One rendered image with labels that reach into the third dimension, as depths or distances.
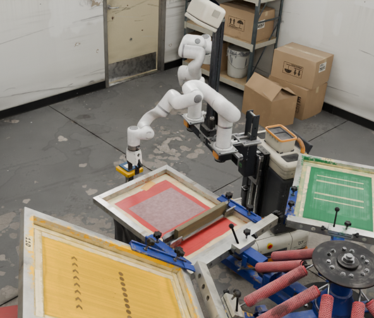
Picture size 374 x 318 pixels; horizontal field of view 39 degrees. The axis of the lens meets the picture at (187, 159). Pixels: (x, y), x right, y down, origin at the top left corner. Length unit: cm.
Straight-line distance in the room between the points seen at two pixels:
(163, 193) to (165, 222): 29
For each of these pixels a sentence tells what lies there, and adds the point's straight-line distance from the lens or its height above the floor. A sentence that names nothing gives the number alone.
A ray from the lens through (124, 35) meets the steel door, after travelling 705.
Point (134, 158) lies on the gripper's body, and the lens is 314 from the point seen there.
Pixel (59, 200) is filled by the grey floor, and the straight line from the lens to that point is 487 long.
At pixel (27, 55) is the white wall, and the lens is 626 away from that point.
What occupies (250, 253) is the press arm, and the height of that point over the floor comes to 104.
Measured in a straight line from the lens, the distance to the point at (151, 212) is 308.
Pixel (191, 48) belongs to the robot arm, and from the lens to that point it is 339.
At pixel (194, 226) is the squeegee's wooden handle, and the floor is 103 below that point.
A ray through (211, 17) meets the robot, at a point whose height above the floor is 195.
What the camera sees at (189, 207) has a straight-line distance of 314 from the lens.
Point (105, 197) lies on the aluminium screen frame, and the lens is 316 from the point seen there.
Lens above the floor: 281
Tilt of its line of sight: 31 degrees down
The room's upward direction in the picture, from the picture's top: 4 degrees clockwise
